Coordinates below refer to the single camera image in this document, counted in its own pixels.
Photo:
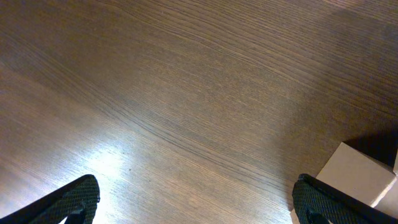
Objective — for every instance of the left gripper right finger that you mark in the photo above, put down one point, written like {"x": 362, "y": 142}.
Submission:
{"x": 316, "y": 202}

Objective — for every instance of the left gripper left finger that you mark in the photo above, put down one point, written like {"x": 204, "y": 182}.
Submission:
{"x": 75, "y": 202}

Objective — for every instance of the cardboard box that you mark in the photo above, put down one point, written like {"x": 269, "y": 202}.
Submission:
{"x": 361, "y": 177}

